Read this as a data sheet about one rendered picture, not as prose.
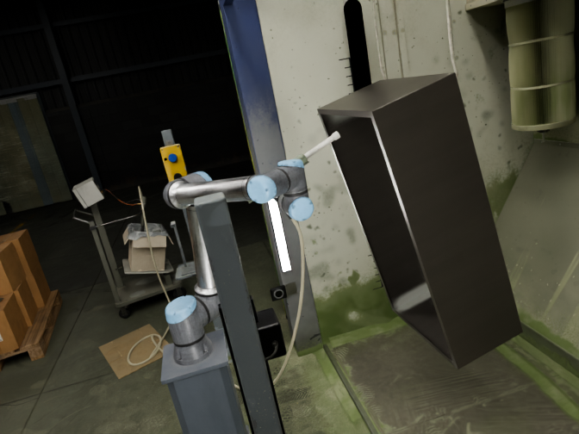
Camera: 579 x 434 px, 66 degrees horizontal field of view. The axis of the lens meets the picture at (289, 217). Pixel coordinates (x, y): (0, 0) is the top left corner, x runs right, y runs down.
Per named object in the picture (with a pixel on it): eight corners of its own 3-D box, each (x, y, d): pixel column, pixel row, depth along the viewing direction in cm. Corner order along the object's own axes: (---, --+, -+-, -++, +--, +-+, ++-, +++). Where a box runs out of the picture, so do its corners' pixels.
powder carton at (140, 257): (121, 257, 445) (121, 219, 438) (164, 257, 462) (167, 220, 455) (123, 274, 397) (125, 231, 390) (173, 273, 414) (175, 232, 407)
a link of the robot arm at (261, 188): (146, 188, 187) (262, 173, 142) (171, 179, 195) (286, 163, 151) (155, 213, 189) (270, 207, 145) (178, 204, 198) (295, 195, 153)
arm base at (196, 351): (173, 369, 205) (168, 351, 202) (174, 348, 223) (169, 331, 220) (214, 357, 208) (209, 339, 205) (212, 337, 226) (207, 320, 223)
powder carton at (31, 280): (21, 300, 466) (8, 269, 456) (51, 292, 474) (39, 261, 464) (12, 316, 431) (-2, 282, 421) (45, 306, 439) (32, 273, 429)
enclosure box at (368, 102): (445, 282, 257) (380, 79, 217) (523, 331, 201) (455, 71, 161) (392, 310, 252) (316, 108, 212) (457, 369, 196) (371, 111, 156)
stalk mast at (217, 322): (231, 355, 322) (171, 128, 274) (232, 359, 316) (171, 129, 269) (223, 357, 321) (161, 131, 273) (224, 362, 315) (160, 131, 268)
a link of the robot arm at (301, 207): (313, 193, 158) (317, 219, 161) (301, 186, 169) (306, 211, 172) (288, 199, 156) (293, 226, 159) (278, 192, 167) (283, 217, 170)
